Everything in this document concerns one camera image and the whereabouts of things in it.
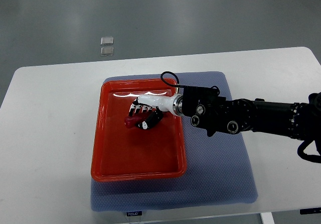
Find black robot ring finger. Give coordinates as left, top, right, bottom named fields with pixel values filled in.
left=134, top=105, right=141, bottom=115

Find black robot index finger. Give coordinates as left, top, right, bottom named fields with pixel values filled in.
left=147, top=106, right=155, bottom=113

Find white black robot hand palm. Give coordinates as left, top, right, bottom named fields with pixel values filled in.
left=136, top=94, right=179, bottom=116

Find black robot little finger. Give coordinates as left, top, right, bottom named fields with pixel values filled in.
left=128, top=103, right=136, bottom=116

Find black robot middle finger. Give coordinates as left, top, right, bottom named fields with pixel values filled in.
left=141, top=105, right=148, bottom=113

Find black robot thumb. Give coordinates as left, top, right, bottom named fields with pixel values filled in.
left=135, top=109, right=164, bottom=130

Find red chili pepper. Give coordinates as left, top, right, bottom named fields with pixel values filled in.
left=124, top=116, right=146, bottom=129

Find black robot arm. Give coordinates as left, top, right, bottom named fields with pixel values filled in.
left=124, top=73, right=320, bottom=163

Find red plastic tray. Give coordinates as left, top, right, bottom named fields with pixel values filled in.
left=91, top=77, right=187, bottom=182

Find upper metal floor plate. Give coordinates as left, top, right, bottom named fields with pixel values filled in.
left=100, top=36, right=114, bottom=46

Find blue-grey mesh mat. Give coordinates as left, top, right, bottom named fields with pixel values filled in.
left=91, top=74, right=258, bottom=212

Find black mat label tag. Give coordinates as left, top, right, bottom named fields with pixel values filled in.
left=126, top=211, right=142, bottom=217

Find white table leg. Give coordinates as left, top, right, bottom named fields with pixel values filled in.
left=260, top=212, right=275, bottom=224

